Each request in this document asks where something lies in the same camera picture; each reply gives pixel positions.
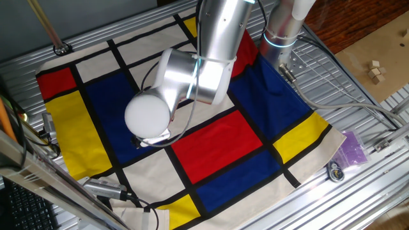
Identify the small silver ribbed camera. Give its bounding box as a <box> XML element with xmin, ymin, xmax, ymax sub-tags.
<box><xmin>41</xmin><ymin>111</ymin><xmax>58</xmax><ymax>141</ymax></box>

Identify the colour block tablecloth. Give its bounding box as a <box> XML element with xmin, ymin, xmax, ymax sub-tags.
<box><xmin>35</xmin><ymin>12</ymin><xmax>348</xmax><ymax>230</ymax></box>

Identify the metal pole with ring foot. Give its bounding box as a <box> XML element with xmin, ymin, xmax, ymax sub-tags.
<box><xmin>27</xmin><ymin>0</ymin><xmax>73</xmax><ymax>57</ymax></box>

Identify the brown cardboard sheet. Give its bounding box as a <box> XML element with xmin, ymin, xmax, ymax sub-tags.
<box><xmin>334</xmin><ymin>11</ymin><xmax>409</xmax><ymax>104</ymax></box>

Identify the black camera cable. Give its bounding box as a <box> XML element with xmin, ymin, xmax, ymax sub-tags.
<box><xmin>125</xmin><ymin>194</ymin><xmax>160</xmax><ymax>230</ymax></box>

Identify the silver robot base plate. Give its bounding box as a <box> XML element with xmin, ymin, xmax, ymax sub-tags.
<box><xmin>287</xmin><ymin>50</ymin><xmax>308</xmax><ymax>77</ymax></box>

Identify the purple plastic bag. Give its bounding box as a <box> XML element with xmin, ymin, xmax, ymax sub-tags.
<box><xmin>332</xmin><ymin>129</ymin><xmax>371</xmax><ymax>170</ymax></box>

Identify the aluminium frame beam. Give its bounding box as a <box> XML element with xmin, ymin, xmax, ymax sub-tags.
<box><xmin>0</xmin><ymin>129</ymin><xmax>128</xmax><ymax>230</ymax></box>

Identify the silver corner bracket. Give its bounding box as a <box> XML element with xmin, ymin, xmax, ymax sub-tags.
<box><xmin>373</xmin><ymin>139</ymin><xmax>391</xmax><ymax>153</ymax></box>

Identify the silver camera with label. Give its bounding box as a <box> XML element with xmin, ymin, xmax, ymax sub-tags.
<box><xmin>82</xmin><ymin>177</ymin><xmax>128</xmax><ymax>202</ymax></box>

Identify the black keyboard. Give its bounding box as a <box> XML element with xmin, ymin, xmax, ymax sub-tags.
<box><xmin>0</xmin><ymin>178</ymin><xmax>60</xmax><ymax>230</ymax></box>

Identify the grey robot hose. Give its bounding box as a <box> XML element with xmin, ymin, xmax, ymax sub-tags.
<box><xmin>278</xmin><ymin>63</ymin><xmax>409</xmax><ymax>127</ymax></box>

